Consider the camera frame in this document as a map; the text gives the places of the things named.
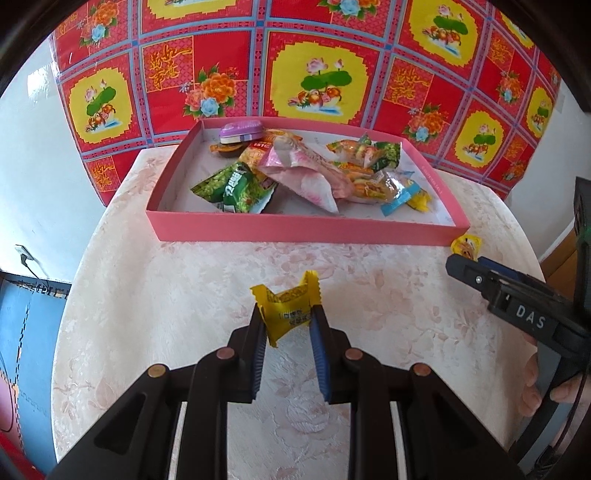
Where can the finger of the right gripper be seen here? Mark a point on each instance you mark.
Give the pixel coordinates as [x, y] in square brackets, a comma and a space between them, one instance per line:
[472, 274]
[501, 269]

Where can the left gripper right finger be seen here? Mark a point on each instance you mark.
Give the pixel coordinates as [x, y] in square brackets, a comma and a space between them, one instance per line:
[402, 423]

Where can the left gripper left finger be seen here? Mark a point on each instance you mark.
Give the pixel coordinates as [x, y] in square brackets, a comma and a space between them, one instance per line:
[173, 423]

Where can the burger gummy packet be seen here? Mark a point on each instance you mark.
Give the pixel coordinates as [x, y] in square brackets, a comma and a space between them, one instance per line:
[371, 187]
[356, 152]

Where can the pink white spouted pouch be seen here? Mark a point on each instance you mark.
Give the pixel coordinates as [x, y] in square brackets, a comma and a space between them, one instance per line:
[306, 173]

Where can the small yellow candy wrapper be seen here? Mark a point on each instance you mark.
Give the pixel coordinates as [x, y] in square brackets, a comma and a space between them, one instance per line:
[284, 311]

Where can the brown orange small snack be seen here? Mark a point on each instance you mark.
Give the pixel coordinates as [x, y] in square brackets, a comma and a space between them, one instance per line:
[233, 150]

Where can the purple plastic candy tin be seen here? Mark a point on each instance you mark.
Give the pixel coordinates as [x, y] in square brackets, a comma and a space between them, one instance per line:
[241, 131]

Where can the person's right hand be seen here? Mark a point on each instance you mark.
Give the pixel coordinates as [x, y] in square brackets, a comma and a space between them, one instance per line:
[531, 398]

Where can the yellow round jelly cup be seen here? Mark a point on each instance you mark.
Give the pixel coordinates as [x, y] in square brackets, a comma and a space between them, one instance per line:
[468, 246]

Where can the wooden side furniture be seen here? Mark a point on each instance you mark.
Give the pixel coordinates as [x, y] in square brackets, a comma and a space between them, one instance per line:
[559, 266]

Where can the yellow wrapped pastry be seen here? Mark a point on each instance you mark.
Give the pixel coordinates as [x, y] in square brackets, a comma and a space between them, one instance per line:
[420, 201]

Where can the blue clear candy packet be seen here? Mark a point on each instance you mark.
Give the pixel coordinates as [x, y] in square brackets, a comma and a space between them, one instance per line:
[405, 188]

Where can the green pea snack packet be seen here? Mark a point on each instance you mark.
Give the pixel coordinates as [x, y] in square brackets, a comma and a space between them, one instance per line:
[388, 154]

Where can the blue floor mat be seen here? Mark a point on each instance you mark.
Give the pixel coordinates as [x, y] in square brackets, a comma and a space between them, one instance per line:
[31, 312]

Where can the pink shallow cardboard box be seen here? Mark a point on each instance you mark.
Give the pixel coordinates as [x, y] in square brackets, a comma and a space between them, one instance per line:
[176, 214]

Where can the orange corn snack packet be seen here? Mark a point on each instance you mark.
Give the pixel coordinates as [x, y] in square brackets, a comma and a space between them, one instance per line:
[258, 149]

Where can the red floral wall cloth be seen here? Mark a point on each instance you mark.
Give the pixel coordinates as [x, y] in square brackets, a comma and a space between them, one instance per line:
[458, 79]

